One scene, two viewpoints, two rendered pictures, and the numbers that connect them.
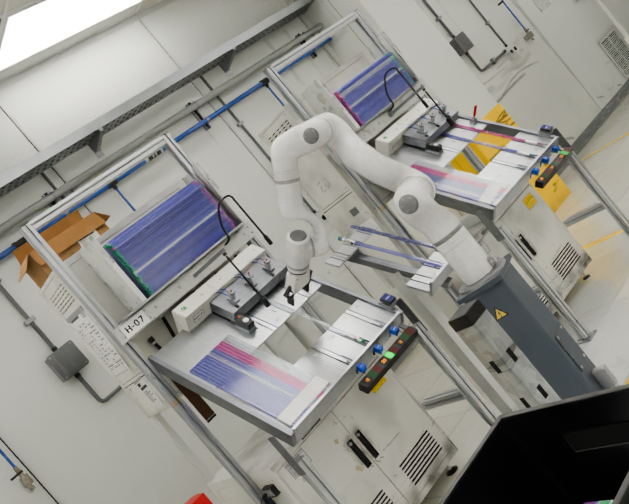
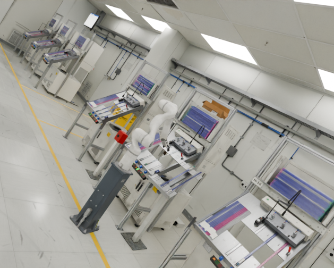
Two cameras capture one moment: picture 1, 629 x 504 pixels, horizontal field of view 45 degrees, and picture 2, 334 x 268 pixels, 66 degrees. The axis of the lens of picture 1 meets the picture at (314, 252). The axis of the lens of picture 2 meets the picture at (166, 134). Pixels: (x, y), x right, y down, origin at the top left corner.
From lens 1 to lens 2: 366 cm
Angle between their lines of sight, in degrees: 79
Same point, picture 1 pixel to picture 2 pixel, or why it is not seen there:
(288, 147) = not seen: hidden behind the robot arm
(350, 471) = (135, 182)
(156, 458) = (208, 185)
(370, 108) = (281, 189)
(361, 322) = (154, 166)
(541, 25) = not seen: outside the picture
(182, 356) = not seen: hidden behind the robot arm
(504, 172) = (225, 243)
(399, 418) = (146, 199)
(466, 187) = (217, 220)
